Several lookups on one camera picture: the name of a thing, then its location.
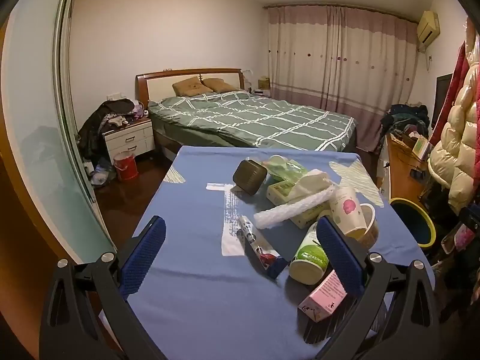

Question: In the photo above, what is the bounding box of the white nightstand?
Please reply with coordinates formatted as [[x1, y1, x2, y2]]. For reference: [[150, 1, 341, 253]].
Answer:
[[104, 117, 155, 166]]

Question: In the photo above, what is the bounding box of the green and white drink can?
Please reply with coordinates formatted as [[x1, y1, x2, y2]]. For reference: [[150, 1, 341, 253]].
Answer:
[[289, 222, 331, 285]]

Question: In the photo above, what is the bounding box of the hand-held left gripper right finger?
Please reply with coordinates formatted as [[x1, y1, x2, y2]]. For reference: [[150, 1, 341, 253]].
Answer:
[[316, 217, 439, 360]]

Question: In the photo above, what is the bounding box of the frosted glass wardrobe door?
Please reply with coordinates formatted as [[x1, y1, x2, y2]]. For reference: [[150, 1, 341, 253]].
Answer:
[[0, 0, 113, 267]]

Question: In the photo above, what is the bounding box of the cream puffer jacket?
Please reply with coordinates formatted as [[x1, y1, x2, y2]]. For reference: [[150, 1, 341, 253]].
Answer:
[[427, 41, 480, 214]]

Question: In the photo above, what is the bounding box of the white bubble wrap roll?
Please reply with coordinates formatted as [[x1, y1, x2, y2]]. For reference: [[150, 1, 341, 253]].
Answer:
[[254, 187, 338, 230]]

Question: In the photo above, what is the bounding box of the pink floral bag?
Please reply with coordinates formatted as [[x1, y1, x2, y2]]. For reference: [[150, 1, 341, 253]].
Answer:
[[440, 210, 480, 256]]

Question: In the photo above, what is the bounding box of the wooden desk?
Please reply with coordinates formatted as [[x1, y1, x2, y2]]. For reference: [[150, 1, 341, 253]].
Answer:
[[377, 131, 436, 203]]

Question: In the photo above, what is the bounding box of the dark olive case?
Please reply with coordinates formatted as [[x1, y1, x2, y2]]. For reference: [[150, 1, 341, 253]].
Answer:
[[232, 159, 268, 196]]

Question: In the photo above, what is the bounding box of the blue bin with yellow rim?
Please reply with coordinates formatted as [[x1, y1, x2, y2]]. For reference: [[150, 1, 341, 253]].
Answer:
[[389, 197, 437, 247]]

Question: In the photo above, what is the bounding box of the white paper cup pink spot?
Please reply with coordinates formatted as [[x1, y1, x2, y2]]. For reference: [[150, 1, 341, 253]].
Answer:
[[329, 187, 369, 239]]

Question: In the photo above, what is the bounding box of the green and white tissue box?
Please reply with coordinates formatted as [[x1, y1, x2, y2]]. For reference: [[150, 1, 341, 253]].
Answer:
[[266, 169, 340, 229]]

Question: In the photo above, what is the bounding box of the light green plastic packet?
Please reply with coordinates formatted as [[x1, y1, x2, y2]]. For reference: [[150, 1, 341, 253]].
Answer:
[[261, 155, 310, 182]]

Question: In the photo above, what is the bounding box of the pink and white curtain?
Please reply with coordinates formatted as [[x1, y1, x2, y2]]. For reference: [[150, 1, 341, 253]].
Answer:
[[263, 4, 420, 152]]

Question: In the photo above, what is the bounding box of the pile of dark clothes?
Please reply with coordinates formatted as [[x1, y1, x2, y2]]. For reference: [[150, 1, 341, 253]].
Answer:
[[77, 98, 149, 162]]

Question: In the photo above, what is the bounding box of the red garment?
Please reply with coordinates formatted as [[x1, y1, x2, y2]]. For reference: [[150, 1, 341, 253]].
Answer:
[[448, 19, 480, 113]]

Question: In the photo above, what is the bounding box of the bed with green checked duvet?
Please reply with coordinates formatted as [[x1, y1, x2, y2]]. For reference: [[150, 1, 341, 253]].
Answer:
[[136, 68, 358, 154]]

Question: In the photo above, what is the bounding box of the blue tablecloth with star print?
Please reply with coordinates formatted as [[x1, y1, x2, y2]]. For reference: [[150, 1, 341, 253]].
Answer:
[[124, 145, 436, 360]]

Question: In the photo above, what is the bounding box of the wall air conditioner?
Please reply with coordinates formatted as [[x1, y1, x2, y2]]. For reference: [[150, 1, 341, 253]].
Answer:
[[417, 10, 440, 50]]

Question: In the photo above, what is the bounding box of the white toothpaste tube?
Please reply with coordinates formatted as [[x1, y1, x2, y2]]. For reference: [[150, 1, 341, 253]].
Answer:
[[238, 215, 287, 279]]

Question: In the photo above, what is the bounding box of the red bucket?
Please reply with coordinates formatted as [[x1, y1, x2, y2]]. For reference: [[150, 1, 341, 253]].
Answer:
[[112, 151, 139, 182]]

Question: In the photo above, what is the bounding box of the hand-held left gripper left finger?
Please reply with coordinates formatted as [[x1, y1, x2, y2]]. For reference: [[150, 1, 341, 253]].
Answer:
[[39, 215, 177, 360]]

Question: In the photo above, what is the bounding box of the small green and white box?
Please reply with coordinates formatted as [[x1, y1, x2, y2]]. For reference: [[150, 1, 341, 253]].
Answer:
[[412, 137, 432, 160]]

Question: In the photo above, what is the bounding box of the pink carton box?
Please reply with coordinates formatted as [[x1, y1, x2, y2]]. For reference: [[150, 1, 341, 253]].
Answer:
[[298, 270, 347, 323]]

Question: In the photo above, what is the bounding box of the black television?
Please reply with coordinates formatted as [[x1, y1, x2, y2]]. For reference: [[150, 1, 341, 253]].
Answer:
[[431, 74, 454, 130]]

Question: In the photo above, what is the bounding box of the pile of clothes on desk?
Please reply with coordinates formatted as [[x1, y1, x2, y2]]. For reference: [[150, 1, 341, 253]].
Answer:
[[380, 103, 430, 137]]

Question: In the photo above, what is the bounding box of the brown pillow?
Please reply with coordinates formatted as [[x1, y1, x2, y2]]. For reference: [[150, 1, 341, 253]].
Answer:
[[172, 76, 214, 97], [202, 78, 241, 93]]

